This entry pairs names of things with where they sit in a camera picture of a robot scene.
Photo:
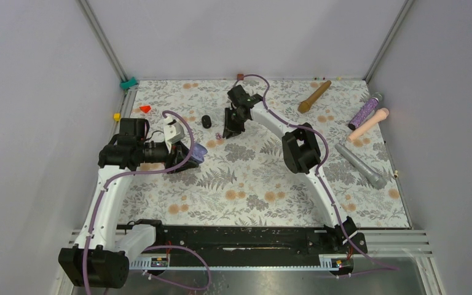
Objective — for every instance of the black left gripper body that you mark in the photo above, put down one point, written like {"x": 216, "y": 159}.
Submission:
{"x": 172, "y": 158}

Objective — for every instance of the red triangular block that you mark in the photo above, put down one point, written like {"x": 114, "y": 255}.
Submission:
{"x": 145, "y": 109}

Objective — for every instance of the black earbud charging case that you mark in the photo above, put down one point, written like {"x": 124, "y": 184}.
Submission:
{"x": 206, "y": 121}

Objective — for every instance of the teal arch block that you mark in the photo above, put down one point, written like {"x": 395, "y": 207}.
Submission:
{"x": 125, "y": 85}

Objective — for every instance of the purple glitter tube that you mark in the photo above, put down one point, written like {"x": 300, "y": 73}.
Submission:
{"x": 369, "y": 106}

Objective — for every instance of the grey metal cylinder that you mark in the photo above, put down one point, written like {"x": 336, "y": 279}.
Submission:
{"x": 375, "y": 179}

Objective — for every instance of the pink flesh-coloured stick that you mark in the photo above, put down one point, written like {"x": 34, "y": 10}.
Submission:
{"x": 378, "y": 116}

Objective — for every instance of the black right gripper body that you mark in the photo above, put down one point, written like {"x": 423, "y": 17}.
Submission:
{"x": 234, "y": 114}

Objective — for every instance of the floral patterned mat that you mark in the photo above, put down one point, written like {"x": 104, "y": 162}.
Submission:
{"x": 243, "y": 180}

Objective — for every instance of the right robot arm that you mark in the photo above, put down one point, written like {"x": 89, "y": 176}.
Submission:
{"x": 301, "y": 154}

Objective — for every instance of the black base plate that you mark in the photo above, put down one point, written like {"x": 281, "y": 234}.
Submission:
{"x": 232, "y": 246}

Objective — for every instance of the brown wooden stick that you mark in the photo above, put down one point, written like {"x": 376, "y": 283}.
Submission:
{"x": 307, "y": 104}

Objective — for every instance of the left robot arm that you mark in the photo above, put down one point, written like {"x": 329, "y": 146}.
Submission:
{"x": 97, "y": 259}

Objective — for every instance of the yellow cube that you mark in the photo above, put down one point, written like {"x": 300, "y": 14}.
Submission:
{"x": 117, "y": 117}

